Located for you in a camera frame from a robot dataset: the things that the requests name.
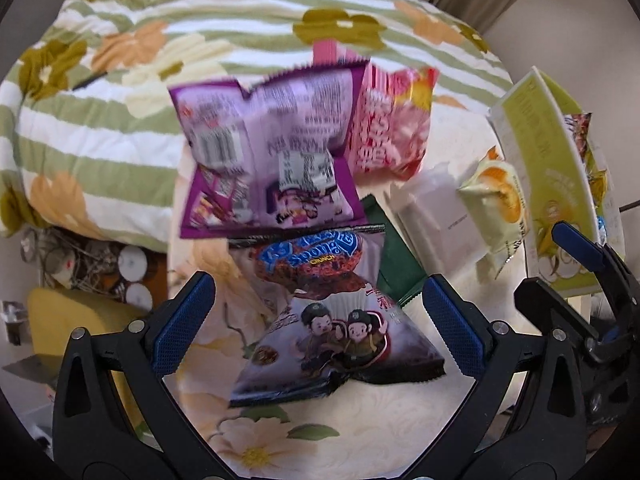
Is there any pink snack packet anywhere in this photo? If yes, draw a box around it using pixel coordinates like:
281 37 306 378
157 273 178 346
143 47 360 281
312 39 442 182

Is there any yellow plastic object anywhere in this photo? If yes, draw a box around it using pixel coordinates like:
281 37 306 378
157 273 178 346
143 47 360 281
26 286 152 413

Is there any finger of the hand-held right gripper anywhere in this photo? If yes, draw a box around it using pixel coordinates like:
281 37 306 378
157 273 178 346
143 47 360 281
551 220 633 342
514 277 602 361

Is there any tangle of cables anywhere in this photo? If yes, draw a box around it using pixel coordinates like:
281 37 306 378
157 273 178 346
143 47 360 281
19 229 122 303

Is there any green cardboard box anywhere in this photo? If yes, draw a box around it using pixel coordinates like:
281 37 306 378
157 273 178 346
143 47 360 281
487 66 627 297

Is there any dark green snack packet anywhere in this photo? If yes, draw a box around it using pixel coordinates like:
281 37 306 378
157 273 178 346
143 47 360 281
361 194 432 307

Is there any cartoon figures snack packet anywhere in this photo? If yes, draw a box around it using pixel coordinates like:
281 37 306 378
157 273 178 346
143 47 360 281
229 284 447 409

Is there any pale yellow snack packet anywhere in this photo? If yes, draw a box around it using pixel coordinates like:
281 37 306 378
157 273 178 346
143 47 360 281
456 156 532 282

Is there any gold patterned snack packet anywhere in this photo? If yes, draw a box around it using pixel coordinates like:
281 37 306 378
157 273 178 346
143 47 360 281
564 111 610 212

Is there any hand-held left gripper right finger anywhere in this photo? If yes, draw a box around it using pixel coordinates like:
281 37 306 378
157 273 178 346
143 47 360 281
400 274 586 480

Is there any clear plastic packet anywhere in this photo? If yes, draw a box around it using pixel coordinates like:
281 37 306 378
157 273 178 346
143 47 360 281
389 161 482 262

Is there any purple snack packet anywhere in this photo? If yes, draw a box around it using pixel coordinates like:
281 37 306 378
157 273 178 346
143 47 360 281
169 61 370 240

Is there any white round lid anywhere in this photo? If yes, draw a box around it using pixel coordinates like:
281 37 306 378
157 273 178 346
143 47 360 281
116 244 154 282
124 282 154 312

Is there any black pen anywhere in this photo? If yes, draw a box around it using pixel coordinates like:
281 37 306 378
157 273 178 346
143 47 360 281
74 71 110 92

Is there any floral striped blanket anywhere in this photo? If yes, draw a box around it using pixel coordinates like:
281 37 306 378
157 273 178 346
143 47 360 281
0 0 517 255

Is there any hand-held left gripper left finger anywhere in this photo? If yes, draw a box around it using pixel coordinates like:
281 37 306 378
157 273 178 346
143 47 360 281
52 271 236 480

